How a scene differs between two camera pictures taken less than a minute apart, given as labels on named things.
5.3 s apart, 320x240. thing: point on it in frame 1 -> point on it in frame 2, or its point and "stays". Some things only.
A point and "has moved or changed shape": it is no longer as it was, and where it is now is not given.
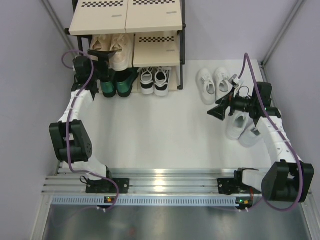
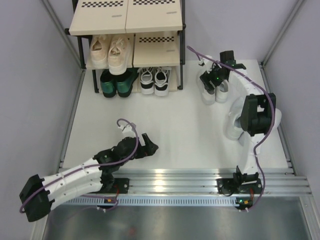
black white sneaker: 147,80 stays
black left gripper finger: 101,55 -> 150,148
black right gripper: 219,111 -> 206,78
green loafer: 124,80 stays
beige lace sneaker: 122,59 has moved or changed shape
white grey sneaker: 207,86 stays
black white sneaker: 161,80 stays
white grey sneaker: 222,83 stays
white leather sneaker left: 235,124 stays
